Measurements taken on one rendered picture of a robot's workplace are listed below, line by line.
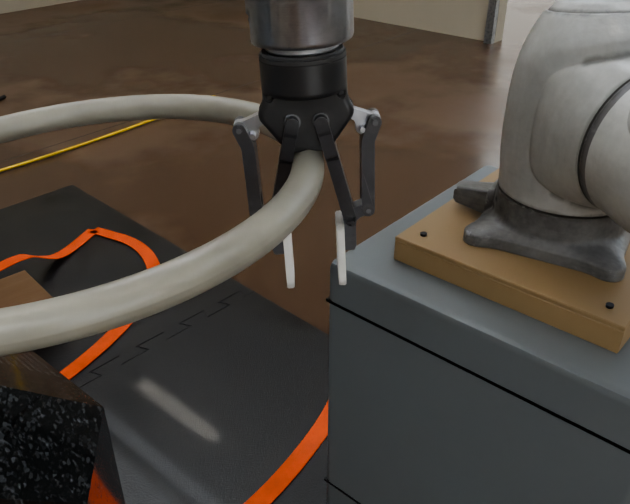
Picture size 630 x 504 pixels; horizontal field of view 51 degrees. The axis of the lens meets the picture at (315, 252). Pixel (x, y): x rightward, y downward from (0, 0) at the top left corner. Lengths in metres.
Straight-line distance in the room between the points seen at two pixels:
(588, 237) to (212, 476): 1.08
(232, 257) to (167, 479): 1.19
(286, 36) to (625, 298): 0.45
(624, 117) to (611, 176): 0.05
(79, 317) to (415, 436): 0.55
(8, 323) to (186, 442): 1.27
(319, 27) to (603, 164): 0.29
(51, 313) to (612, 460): 0.55
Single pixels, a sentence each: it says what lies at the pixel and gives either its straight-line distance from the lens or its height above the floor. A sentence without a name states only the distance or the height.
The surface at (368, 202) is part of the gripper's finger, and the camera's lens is 0.63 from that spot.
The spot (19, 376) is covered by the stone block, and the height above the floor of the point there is 0.69.
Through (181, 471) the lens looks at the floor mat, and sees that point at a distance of 1.64.
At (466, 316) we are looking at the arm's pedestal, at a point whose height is 0.80.
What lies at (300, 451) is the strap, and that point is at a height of 0.02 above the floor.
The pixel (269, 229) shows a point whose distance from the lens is 0.49.
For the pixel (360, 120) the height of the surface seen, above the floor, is 1.03.
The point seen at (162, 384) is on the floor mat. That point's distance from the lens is 1.85.
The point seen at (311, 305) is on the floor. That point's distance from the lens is 2.11.
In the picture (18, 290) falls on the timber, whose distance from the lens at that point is 2.14.
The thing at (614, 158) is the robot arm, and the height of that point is 1.00.
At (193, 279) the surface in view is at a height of 0.99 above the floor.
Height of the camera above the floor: 1.24
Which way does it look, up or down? 31 degrees down
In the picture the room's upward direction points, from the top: straight up
